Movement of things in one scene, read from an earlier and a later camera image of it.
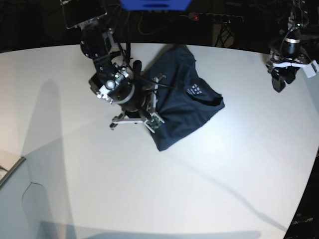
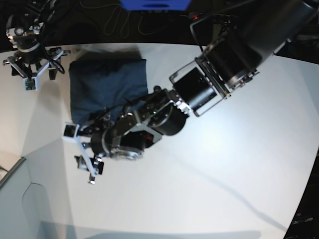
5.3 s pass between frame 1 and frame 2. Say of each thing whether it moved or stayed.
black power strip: stayed
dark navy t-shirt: moved
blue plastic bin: stayed
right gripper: moved
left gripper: moved
